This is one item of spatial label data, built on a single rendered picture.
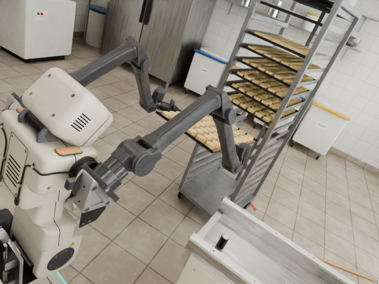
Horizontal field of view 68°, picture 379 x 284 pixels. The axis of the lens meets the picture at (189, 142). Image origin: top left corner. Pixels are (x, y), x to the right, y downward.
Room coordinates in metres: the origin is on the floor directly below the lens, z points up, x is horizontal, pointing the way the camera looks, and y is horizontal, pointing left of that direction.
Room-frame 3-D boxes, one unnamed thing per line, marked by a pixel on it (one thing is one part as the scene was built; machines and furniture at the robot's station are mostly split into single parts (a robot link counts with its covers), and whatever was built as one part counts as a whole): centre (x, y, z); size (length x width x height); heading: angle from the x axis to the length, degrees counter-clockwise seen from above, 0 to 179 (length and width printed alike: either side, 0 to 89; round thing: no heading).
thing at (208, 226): (0.87, -0.20, 0.77); 0.24 x 0.04 x 0.14; 158
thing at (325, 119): (4.18, -1.76, 0.39); 0.64 x 0.54 x 0.77; 161
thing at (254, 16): (2.18, -0.25, 1.59); 0.64 x 0.03 x 0.03; 150
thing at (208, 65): (4.72, 0.11, 0.39); 0.64 x 0.54 x 0.77; 167
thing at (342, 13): (1.98, -0.59, 1.77); 0.64 x 0.03 x 0.03; 150
